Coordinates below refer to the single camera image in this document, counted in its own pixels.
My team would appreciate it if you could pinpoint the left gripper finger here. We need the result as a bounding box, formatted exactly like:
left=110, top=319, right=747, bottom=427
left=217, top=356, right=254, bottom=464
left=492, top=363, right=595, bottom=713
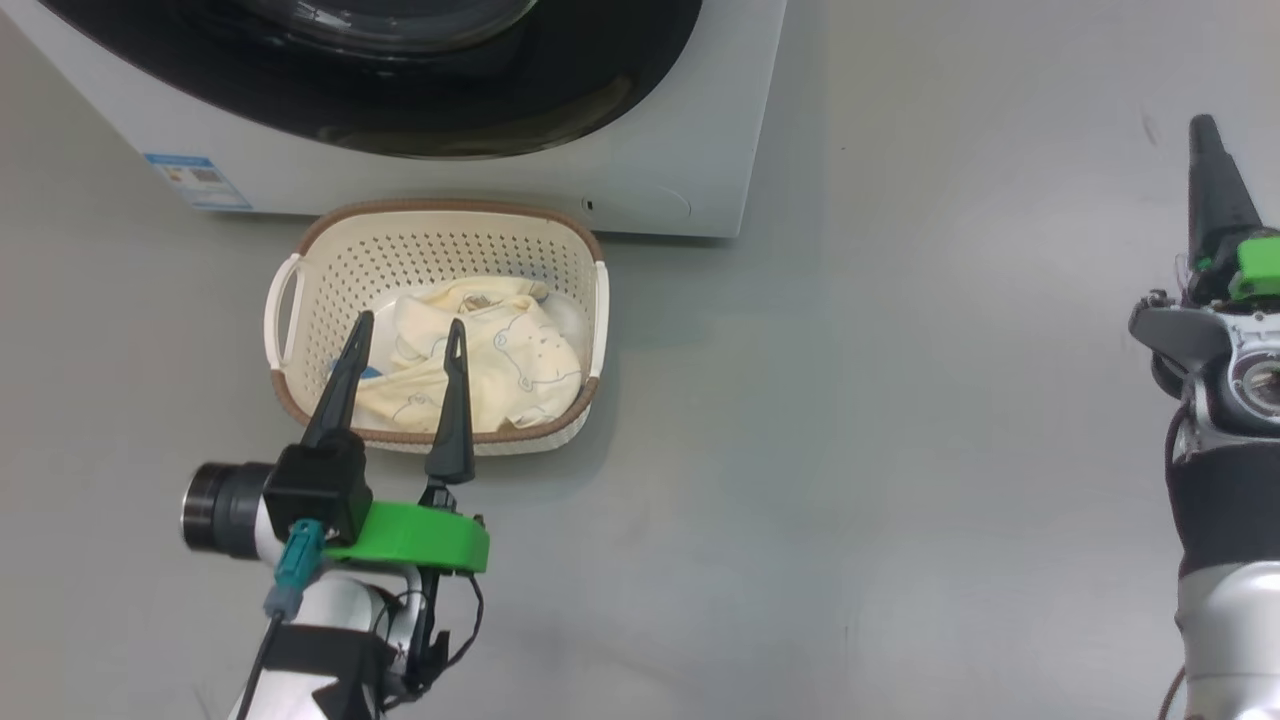
left=300, top=310, right=375, bottom=448
left=422, top=318, right=478, bottom=511

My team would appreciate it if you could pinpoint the white front-load washing machine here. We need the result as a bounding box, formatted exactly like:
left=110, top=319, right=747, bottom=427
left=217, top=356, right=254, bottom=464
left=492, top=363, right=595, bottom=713
left=0, top=0, right=788, bottom=239

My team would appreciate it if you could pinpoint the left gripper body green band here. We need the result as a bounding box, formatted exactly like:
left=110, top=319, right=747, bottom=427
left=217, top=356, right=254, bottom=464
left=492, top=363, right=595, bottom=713
left=322, top=500, right=491, bottom=693

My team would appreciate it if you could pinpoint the black glass washing machine door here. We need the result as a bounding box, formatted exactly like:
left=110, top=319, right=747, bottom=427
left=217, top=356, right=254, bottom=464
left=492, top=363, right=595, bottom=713
left=38, top=0, right=704, bottom=161

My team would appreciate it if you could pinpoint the cream perforated laundry basket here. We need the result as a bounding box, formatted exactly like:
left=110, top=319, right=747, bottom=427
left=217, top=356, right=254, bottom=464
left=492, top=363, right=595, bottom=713
left=264, top=198, right=610, bottom=457

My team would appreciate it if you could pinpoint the blue energy label sticker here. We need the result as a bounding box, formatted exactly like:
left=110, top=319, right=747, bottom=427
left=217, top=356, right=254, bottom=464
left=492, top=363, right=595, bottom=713
left=143, top=153, right=253, bottom=211

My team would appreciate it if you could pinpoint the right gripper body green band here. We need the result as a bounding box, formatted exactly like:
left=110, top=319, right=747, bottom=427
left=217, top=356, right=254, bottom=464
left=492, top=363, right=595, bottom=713
left=1188, top=230, right=1280, bottom=437

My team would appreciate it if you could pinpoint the left gripper thin black cable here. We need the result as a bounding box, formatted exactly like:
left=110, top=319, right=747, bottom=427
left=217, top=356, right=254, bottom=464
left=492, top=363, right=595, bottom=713
left=438, top=570, right=487, bottom=673

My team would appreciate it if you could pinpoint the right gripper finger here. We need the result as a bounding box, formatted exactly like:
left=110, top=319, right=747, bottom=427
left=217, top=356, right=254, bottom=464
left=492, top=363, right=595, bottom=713
left=1187, top=113, right=1264, bottom=269

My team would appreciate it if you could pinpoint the cream baby garment blue trim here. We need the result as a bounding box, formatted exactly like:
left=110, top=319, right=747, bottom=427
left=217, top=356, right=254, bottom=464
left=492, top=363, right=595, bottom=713
left=352, top=290, right=584, bottom=435

